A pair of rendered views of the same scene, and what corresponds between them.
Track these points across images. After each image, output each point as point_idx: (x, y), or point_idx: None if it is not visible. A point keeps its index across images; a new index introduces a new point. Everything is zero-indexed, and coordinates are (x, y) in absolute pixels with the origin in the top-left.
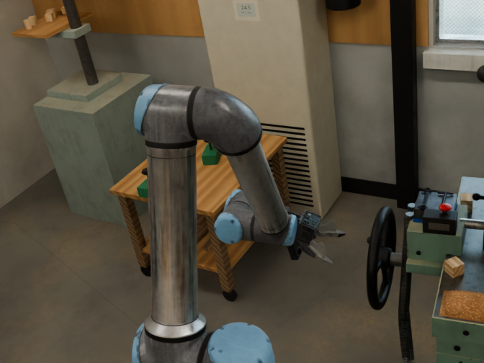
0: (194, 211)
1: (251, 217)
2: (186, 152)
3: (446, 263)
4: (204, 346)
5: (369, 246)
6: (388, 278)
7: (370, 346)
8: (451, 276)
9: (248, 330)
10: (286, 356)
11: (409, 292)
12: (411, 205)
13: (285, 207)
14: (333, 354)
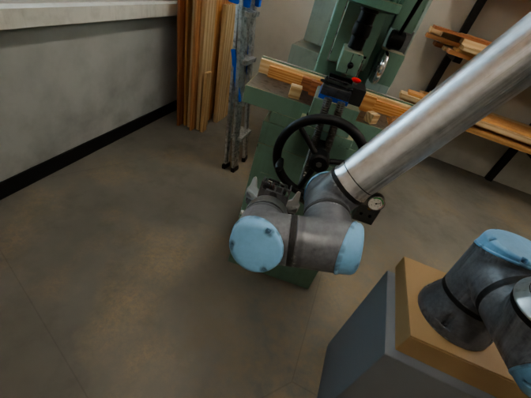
0: None
1: (342, 207)
2: None
3: (374, 117)
4: None
5: (363, 140)
6: (295, 184)
7: (161, 305)
8: (374, 123)
9: (501, 238)
10: (152, 395)
11: None
12: (329, 98)
13: (268, 190)
14: (163, 340)
